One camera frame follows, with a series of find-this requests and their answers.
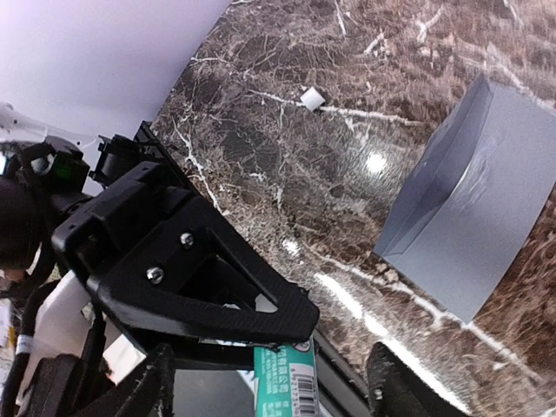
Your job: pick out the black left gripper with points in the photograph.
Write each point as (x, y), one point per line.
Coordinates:
(167, 265)

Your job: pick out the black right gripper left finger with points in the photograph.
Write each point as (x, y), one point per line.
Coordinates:
(148, 390)

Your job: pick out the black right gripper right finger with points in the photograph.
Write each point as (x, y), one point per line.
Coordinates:
(395, 390)

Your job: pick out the green white glue stick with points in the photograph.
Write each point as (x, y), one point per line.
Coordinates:
(286, 382)

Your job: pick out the grey-blue paper envelope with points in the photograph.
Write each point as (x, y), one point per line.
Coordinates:
(465, 211)

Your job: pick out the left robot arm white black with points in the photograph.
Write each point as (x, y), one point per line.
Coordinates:
(45, 180)

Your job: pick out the white glue stick cap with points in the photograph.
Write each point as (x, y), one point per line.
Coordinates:
(312, 99)

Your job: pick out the black front table rail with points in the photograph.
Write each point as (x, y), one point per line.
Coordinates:
(342, 391)

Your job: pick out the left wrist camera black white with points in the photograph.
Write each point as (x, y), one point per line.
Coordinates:
(60, 386)

